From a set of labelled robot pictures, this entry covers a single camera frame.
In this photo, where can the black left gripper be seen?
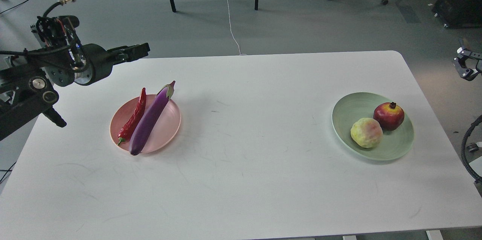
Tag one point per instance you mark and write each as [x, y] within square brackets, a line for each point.
[94, 63]

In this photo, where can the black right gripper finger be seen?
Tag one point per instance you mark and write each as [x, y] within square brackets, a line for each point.
[467, 62]

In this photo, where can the purple eggplant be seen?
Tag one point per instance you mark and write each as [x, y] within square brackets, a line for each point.
[149, 119]

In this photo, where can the red chili pepper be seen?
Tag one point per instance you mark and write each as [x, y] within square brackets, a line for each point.
[126, 132]

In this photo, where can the red pomegranate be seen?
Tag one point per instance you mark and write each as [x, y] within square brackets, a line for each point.
[389, 115]

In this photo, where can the yellow green peach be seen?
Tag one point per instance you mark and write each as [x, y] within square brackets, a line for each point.
[367, 133]

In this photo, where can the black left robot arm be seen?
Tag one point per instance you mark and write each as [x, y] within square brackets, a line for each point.
[27, 86]

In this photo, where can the black equipment case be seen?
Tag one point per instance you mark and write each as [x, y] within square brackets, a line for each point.
[459, 14]

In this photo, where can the green plate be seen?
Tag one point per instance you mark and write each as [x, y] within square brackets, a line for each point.
[354, 106]

